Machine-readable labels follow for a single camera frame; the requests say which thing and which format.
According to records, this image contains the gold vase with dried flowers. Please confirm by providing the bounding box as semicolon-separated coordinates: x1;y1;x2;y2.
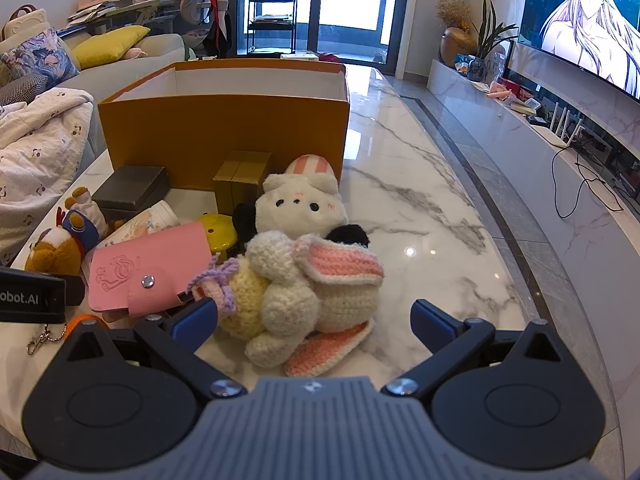
435;0;478;68

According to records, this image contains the orange keychain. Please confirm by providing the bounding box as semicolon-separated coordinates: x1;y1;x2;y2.
27;314;108;356

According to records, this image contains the black rolling cart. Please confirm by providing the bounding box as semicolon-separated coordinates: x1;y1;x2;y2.
245;0;301;56

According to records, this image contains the houndstooth pillow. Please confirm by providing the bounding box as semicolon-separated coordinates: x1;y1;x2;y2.
0;74;51;107

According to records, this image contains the gold glitter box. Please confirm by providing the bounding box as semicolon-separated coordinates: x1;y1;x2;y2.
212;150;273;216

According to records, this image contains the brown plush toy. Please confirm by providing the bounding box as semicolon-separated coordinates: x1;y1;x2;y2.
24;227;83;276

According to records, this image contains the yellow pillow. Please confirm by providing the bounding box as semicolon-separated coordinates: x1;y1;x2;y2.
71;25;152;70

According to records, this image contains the white printed blanket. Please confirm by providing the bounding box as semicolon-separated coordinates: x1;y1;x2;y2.
0;87;96;266

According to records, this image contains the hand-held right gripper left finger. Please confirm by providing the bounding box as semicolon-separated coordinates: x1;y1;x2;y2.
65;297;248;401

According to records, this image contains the blue floral pillow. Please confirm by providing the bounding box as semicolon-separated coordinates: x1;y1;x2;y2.
0;27;81;83

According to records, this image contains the grey office chair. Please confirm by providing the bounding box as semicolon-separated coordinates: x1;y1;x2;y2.
177;0;218;56

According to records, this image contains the crocheted bunny doll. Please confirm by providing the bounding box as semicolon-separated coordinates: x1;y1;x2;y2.
187;230;386;378

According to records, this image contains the pink wallet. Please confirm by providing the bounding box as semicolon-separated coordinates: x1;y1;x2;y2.
88;222;213;318

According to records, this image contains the yellow round toy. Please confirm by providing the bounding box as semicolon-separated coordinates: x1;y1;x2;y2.
196;213;240;256

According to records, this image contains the white printed cup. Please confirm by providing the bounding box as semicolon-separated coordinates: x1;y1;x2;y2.
107;200;181;248

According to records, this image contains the television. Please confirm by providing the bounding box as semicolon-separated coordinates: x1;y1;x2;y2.
517;0;640;101

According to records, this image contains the white router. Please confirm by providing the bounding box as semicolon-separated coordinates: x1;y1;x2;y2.
532;101;586;150

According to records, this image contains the green potted plant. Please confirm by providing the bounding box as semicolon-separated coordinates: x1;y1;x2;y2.
467;0;521;83

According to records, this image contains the orange cardboard box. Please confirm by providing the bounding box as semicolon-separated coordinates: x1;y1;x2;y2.
97;58;351;193

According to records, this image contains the cluttered desk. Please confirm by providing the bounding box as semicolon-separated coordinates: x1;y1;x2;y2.
57;0;193;36

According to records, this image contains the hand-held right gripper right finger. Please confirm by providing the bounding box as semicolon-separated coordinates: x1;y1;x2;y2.
381;299;566;398

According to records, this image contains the white marble tv console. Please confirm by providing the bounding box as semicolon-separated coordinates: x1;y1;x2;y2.
427;57;640;411

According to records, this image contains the black cable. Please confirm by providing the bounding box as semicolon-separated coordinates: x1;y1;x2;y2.
550;140;626;220

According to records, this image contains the beige bear cushion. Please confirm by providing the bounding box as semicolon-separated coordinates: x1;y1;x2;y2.
0;5;51;43

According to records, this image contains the dark grey box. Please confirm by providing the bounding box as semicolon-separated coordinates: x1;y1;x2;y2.
91;165;171;211

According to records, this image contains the white plush with striped hat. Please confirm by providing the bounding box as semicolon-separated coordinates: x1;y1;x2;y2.
232;156;371;250

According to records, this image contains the grey sofa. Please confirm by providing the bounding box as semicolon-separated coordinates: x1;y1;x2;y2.
0;34;188;161

